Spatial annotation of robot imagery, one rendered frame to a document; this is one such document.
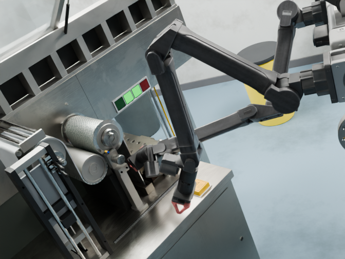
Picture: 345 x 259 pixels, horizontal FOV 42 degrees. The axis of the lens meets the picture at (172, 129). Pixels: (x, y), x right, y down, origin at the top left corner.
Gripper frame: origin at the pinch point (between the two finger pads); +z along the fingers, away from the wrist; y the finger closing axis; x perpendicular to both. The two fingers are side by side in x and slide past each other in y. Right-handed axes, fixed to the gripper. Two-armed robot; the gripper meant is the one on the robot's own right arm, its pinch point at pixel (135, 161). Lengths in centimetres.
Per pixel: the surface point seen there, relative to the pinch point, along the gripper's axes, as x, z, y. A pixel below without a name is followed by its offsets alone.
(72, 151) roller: 20.4, 2.5, -18.2
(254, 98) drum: -32, 104, 163
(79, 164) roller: 14.0, -6.5, -22.0
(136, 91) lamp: 25.6, 22.3, 35.0
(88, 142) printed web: 18.9, -5.2, -12.8
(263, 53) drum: -6, 80, 178
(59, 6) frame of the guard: 70, -16, 11
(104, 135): 16.7, -12.9, -8.8
